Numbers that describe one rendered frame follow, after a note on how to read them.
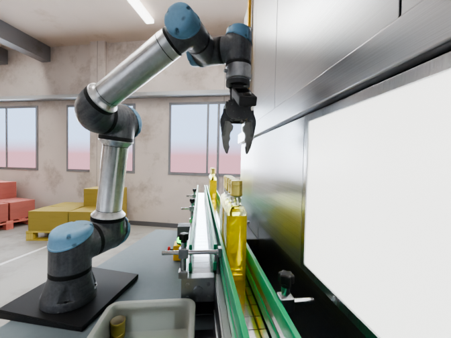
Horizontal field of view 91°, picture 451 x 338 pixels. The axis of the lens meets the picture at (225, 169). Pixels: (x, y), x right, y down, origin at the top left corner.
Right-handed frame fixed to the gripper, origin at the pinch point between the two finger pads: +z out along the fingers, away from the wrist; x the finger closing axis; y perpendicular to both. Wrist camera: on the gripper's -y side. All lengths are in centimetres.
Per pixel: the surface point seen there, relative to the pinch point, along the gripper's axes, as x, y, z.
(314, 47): -14.9, -13.9, -23.3
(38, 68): 330, 431, -176
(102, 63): 190, 381, -175
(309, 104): -12.7, -16.6, -9.4
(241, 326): 4.3, -30.9, 28.7
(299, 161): -12.0, -14.5, 3.2
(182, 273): 14.6, -1.2, 35.2
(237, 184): 0.0, -1.7, 10.0
